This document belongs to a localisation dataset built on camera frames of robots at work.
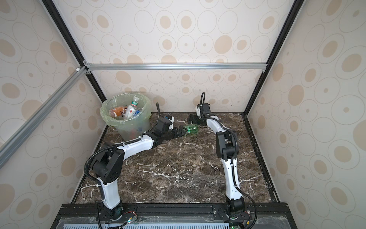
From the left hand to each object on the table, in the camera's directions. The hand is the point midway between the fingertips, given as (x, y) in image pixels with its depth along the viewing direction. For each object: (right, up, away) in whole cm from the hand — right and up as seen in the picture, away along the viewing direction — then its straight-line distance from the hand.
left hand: (186, 128), depth 89 cm
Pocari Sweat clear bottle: (-30, +10, -1) cm, 32 cm away
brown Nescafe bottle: (-43, +11, +1) cm, 44 cm away
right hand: (+5, +7, +19) cm, 21 cm away
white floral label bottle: (-36, +12, +3) cm, 38 cm away
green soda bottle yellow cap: (+5, -1, +15) cm, 15 cm away
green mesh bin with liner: (-37, -1, +2) cm, 37 cm away
